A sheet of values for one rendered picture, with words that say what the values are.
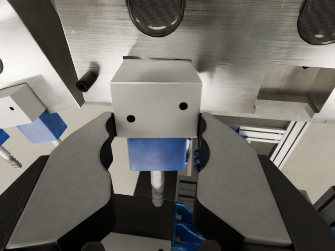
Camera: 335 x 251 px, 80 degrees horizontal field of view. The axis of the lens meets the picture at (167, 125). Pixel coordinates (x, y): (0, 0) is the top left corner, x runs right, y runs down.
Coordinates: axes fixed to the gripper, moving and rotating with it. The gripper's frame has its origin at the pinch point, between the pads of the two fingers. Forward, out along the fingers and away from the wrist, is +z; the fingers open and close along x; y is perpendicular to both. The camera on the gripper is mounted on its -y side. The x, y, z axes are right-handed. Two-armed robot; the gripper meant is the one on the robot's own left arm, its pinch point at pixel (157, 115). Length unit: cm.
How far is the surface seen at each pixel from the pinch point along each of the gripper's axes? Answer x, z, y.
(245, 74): 6.6, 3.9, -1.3
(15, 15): -12.7, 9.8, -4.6
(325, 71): 13.5, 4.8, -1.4
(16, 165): -23.3, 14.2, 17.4
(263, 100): 9.5, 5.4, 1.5
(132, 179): -25, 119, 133
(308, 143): 97, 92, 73
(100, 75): -4.8, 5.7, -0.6
